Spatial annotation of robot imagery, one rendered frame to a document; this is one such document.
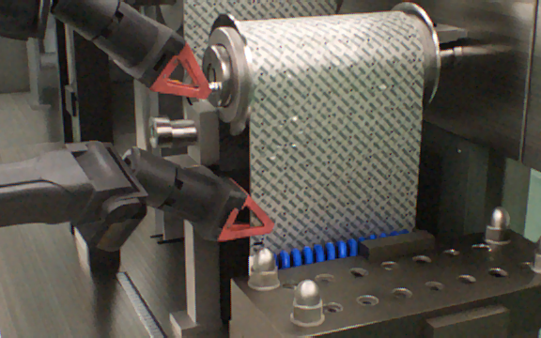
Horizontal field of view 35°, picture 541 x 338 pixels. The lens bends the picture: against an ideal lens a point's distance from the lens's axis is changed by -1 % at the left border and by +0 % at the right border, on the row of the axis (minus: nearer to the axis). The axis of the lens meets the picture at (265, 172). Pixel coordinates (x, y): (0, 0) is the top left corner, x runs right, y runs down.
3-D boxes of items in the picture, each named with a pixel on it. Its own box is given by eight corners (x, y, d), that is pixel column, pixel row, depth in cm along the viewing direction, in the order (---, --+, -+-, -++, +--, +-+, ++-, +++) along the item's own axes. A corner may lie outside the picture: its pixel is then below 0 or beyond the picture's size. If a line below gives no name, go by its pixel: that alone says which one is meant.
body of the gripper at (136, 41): (150, 89, 94) (97, 52, 90) (124, 69, 103) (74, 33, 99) (185, 40, 94) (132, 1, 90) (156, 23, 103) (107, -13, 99)
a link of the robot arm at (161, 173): (132, 165, 93) (129, 132, 97) (100, 207, 96) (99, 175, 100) (186, 187, 96) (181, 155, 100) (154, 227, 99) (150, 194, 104)
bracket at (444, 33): (408, 37, 116) (409, 22, 116) (444, 34, 119) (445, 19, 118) (428, 42, 112) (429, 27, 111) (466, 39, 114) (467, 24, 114)
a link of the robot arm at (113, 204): (115, 204, 88) (72, 144, 91) (62, 274, 93) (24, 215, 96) (191, 195, 98) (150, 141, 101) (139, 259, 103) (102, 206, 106)
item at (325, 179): (250, 268, 108) (249, 125, 102) (411, 238, 116) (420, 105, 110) (251, 269, 107) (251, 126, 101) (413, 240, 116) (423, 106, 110)
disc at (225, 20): (207, 115, 114) (206, 3, 109) (209, 115, 114) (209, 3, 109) (249, 152, 101) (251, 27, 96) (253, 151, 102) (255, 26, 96)
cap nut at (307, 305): (285, 314, 94) (285, 276, 92) (315, 308, 95) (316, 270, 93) (299, 330, 90) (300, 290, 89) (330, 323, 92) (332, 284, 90)
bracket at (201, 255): (166, 321, 119) (157, 105, 109) (210, 313, 121) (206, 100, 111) (177, 338, 115) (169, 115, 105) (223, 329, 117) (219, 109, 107)
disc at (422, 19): (374, 97, 123) (380, -7, 118) (377, 97, 124) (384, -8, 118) (431, 129, 111) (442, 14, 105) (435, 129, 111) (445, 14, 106)
